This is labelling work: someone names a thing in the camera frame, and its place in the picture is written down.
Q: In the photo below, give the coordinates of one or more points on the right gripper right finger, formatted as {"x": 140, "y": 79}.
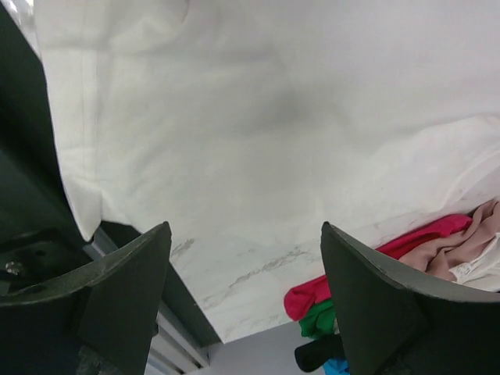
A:
{"x": 394, "y": 319}

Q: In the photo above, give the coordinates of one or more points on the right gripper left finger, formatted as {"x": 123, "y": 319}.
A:
{"x": 97, "y": 319}

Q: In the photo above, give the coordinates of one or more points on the white t shirt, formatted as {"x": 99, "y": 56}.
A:
{"x": 263, "y": 119}

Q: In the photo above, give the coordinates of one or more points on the blue t shirt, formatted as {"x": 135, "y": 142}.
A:
{"x": 336, "y": 367}

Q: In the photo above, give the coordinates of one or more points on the beige pink t shirt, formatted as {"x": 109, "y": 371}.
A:
{"x": 469, "y": 257}

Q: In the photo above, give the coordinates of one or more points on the black t shirt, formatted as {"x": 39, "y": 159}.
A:
{"x": 312, "y": 356}

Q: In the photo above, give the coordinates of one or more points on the red t shirt on table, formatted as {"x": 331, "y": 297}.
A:
{"x": 300, "y": 299}

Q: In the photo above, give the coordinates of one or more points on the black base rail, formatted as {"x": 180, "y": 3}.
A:
{"x": 32, "y": 192}

